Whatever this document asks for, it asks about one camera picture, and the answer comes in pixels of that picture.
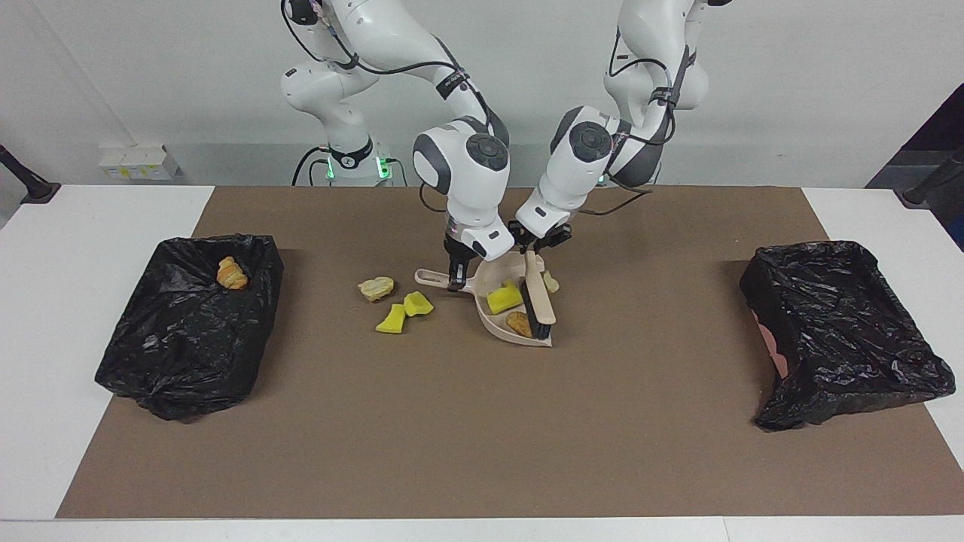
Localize yellow sponge with green backing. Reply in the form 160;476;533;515
487;280;526;315

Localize beige plastic dustpan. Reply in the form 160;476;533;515
414;251;554;349

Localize beige brush with black bristles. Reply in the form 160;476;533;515
522;251;557;340

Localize pink plastic bin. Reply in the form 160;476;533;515
757;312;788;381

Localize black bag lined bin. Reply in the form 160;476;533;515
95;234;285;421

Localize black trash bag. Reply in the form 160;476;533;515
740;241;956;431

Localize brown table mat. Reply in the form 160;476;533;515
56;186;964;520

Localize striped orange croissant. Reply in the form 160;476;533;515
217;257;249;291

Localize black stand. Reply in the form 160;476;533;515
902;147;964;208
0;145;61;206

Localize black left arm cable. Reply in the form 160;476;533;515
576;26;679;218

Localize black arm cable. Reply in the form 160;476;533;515
282;0;502;215
576;26;679;218

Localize black base cable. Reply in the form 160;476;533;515
291;146;334;187

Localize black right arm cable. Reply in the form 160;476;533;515
282;0;502;215

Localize white wall socket box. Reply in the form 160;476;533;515
99;145;182;181

